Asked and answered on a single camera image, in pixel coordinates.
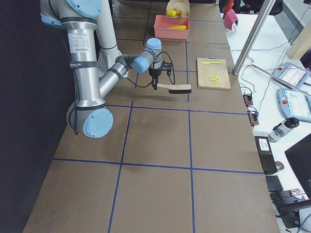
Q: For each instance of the wooden cutting board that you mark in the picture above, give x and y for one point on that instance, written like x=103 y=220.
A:
x=220 y=70

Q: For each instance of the yellow toy corn cob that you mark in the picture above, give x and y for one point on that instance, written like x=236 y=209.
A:
x=178 y=27

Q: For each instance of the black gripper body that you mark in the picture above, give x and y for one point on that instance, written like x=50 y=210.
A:
x=154 y=72

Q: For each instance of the pink plastic bin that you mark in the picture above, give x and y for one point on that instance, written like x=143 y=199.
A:
x=162 y=23

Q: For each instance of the beige plastic dustpan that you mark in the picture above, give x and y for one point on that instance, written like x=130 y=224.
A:
x=184 y=5

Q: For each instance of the aluminium frame post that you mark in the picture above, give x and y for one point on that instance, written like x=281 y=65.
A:
x=261 y=18

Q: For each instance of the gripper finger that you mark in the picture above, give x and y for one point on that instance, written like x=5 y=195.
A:
x=154 y=82

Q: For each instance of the yellow plastic knife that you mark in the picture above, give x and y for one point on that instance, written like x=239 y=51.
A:
x=212 y=62

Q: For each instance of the far teach pendant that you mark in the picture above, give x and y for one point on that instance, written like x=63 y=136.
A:
x=291 y=74

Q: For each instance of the tan toy ginger root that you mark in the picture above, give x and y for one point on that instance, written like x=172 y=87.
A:
x=178 y=12

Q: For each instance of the black box white label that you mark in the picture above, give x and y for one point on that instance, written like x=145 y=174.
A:
x=265 y=155

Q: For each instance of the teach pendant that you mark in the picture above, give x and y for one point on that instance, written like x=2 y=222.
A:
x=291 y=74
x=294 y=104

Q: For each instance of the black monitor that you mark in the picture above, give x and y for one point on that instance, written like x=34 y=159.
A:
x=299 y=158

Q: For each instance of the upper lemon slice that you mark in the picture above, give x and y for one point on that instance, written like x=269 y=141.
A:
x=213 y=77

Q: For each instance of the near teach pendant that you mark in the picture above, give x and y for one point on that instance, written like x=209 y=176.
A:
x=294 y=104

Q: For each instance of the yellow toy potato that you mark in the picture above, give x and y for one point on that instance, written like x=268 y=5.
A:
x=170 y=13

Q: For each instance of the clear water bottle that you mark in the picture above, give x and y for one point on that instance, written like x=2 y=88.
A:
x=282 y=129

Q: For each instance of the pink cloth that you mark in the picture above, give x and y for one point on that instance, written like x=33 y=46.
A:
x=229 y=17

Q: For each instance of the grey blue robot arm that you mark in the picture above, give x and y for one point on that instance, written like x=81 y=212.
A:
x=96 y=61

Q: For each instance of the beige brush black bristles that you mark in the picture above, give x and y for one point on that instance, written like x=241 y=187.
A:
x=176 y=88

